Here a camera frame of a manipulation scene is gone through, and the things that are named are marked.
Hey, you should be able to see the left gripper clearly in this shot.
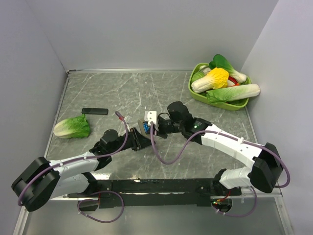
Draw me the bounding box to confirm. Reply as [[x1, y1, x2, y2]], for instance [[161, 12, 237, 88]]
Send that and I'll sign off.
[[109, 127, 156, 155]]

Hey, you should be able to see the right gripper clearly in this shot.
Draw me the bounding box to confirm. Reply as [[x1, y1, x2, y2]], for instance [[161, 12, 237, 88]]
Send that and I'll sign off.
[[147, 117, 184, 139]]

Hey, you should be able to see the beige white remote control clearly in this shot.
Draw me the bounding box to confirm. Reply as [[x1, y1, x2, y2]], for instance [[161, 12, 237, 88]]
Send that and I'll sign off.
[[138, 119, 150, 138]]

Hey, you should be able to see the blue battery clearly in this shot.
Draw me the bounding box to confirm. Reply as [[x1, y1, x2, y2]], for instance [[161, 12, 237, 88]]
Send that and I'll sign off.
[[143, 123, 149, 133]]

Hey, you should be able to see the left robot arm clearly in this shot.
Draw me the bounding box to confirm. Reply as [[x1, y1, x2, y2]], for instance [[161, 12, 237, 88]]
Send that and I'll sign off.
[[11, 128, 152, 212]]

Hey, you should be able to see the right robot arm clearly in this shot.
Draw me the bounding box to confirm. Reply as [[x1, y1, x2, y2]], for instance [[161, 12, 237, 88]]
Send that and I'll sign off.
[[145, 101, 285, 195]]

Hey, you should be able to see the black slim remote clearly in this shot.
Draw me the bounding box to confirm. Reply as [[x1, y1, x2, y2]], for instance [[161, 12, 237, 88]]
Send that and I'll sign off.
[[81, 107, 109, 115]]

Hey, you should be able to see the long green white cabbage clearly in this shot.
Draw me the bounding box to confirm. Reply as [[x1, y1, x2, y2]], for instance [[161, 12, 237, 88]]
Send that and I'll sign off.
[[206, 84, 261, 104]]

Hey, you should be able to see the small green cabbage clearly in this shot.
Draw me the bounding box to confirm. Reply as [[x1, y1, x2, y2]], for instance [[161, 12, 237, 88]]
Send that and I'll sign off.
[[191, 71, 204, 84]]

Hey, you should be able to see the green romaine lettuce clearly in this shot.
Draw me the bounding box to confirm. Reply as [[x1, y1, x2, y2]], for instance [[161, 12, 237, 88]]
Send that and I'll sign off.
[[53, 114, 90, 139]]

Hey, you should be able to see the green plastic basket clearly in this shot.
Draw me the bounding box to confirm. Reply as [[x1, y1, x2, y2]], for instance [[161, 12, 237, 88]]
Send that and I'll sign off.
[[188, 63, 249, 111]]

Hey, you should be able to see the yellow napa cabbage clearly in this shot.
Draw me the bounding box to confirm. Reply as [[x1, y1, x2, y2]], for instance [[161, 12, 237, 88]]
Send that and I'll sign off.
[[191, 68, 229, 94]]

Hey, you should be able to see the red pepper toy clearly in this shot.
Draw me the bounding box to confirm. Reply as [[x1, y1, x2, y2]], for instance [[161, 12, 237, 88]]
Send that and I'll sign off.
[[227, 76, 239, 87]]

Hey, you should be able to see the bok choy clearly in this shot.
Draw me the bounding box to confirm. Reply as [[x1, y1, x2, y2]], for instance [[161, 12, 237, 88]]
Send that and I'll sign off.
[[209, 54, 247, 84]]

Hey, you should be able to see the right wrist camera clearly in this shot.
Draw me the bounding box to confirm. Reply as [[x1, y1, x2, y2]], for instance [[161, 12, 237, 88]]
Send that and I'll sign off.
[[144, 111, 158, 130]]

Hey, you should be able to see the black base frame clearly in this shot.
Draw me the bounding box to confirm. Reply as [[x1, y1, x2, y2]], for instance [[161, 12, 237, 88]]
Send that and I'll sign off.
[[67, 178, 242, 209]]

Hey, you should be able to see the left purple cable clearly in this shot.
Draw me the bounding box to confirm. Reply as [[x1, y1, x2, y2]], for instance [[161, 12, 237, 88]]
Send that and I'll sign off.
[[17, 111, 129, 224]]

